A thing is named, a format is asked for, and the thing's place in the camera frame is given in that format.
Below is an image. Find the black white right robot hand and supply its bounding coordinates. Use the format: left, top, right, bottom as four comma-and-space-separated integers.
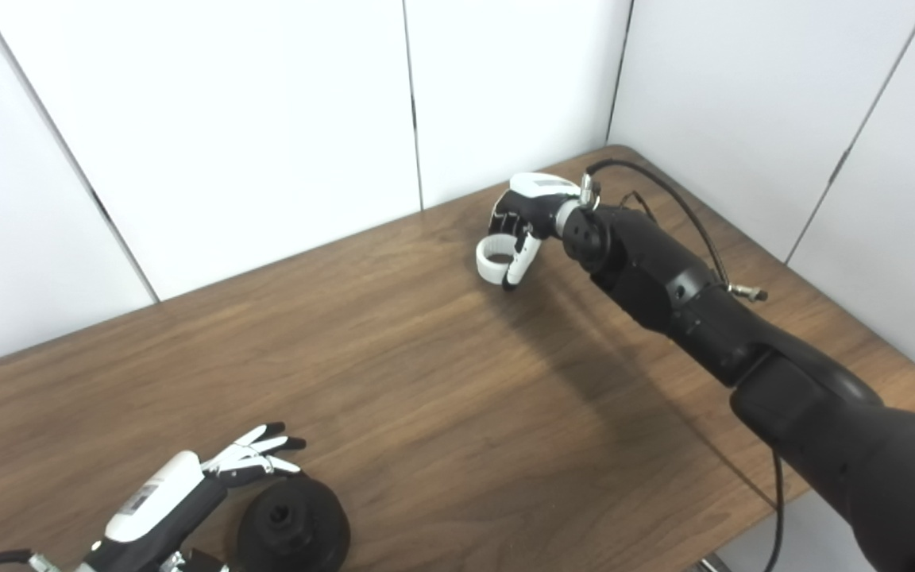
489, 172, 583, 291

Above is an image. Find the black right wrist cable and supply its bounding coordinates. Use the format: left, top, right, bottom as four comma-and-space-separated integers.
581, 159, 784, 572

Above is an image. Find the white plastic ring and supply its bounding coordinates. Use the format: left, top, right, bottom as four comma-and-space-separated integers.
475, 234, 534, 285

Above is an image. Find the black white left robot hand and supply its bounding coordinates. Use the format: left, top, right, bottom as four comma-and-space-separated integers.
80, 423, 307, 572

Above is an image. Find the thin right arm wire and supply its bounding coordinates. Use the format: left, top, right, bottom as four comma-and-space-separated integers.
616, 189, 658, 225

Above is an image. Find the round black plastic part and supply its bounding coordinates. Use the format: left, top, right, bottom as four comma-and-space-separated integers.
237, 475, 351, 572

